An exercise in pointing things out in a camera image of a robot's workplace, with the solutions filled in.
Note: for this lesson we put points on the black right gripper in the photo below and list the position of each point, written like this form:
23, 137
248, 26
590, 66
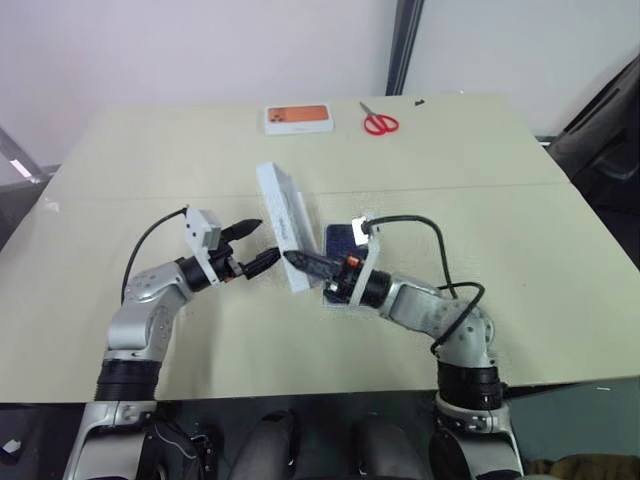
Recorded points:
342, 282

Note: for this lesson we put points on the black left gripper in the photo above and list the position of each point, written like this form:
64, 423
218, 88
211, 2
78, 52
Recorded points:
225, 262

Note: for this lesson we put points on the dark blue smartphone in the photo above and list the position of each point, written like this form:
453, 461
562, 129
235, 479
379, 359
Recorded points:
340, 242

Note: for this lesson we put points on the white phone box lid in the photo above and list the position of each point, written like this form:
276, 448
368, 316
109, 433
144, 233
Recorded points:
282, 215

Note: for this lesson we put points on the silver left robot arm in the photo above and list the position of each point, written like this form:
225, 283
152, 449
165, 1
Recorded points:
145, 310

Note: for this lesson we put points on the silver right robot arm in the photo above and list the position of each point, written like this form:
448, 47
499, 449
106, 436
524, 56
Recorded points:
435, 315

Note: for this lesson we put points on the white phone box base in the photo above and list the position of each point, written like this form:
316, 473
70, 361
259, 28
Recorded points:
334, 304

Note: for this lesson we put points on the white box with orange print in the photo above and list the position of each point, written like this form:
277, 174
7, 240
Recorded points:
299, 120

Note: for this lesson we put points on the dark rounded shape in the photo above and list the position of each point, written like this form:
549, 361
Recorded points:
382, 447
270, 445

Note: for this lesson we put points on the small clear plastic scrap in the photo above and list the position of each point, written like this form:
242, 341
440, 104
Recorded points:
52, 206

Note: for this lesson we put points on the dark vertical pillar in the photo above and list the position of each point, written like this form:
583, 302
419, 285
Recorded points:
404, 47

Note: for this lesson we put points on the black chair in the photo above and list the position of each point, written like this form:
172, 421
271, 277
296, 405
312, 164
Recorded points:
605, 135

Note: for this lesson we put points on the khaki trousers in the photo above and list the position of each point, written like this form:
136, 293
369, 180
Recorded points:
585, 469

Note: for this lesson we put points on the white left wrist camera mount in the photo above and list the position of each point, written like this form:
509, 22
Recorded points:
200, 235

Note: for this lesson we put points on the grey metal frame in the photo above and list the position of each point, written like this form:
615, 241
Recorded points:
20, 157

